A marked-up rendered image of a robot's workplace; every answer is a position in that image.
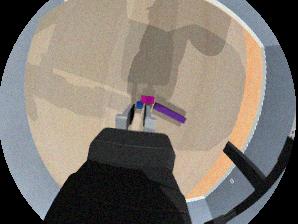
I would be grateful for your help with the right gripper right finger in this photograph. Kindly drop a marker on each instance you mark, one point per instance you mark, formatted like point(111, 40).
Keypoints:
point(149, 121)

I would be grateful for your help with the purple rod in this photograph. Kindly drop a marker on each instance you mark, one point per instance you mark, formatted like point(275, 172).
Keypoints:
point(169, 112)

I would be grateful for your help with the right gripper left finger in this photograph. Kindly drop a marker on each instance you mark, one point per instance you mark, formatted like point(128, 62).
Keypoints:
point(123, 121)

